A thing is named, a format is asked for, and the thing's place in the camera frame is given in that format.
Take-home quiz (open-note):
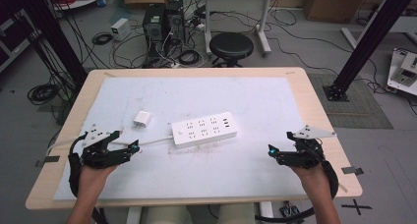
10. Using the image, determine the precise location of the grey floor mat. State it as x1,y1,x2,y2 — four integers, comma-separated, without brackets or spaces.
307,73,394,131

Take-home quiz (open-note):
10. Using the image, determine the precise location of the white machine base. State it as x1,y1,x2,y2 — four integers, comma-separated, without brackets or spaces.
387,47,417,97

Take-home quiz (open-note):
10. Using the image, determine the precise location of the white power strip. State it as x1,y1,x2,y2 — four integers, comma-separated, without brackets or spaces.
170,111,238,149

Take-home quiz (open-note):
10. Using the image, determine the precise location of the person's left hand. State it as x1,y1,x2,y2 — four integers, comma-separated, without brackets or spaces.
78,164,118,199

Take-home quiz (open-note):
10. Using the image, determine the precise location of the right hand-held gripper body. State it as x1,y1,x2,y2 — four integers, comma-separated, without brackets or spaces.
277,124,337,170

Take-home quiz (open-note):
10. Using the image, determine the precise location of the white table mat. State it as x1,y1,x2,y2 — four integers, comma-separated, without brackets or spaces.
53,76,308,201

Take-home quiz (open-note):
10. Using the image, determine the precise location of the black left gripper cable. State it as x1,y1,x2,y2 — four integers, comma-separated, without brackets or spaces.
67,134,89,198

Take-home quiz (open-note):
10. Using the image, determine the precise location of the wooden table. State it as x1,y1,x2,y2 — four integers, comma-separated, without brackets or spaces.
25,66,364,224

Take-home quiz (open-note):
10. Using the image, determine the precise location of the person's right hand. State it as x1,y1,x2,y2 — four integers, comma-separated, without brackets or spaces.
289,164,332,199

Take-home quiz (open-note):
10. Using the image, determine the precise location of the black tape strip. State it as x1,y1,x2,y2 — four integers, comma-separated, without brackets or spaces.
34,155,61,168
340,166,365,176

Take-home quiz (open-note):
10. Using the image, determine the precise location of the white charger plug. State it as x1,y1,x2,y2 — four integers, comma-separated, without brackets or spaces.
133,110,153,130

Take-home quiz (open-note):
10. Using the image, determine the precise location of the black round stool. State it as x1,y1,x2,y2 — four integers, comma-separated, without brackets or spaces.
208,31,255,69

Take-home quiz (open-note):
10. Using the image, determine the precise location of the coiled black cable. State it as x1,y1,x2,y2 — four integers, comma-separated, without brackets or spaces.
91,31,114,46
178,49,202,67
27,83,60,106

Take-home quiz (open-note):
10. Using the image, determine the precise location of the white power strip cable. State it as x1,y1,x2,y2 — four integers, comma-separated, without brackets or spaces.
45,135,174,157

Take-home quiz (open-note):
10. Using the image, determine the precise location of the black computer tower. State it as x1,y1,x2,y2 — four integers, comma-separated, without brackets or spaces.
142,3,167,59
164,0,187,47

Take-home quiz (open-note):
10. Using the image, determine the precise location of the black metal frame post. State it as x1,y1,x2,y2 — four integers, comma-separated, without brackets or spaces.
322,0,417,103
9,0,89,88

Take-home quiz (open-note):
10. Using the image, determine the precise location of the white power supply box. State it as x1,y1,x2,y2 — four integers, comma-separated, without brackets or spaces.
109,17,133,42

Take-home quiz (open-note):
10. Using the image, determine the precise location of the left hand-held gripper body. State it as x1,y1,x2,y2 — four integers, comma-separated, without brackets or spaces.
80,123,132,170

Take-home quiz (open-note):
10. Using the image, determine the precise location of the large cardboard box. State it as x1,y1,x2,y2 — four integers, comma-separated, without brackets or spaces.
302,0,371,24

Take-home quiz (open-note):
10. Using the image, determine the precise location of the small circuit board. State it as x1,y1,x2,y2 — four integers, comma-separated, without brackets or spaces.
279,200,301,219

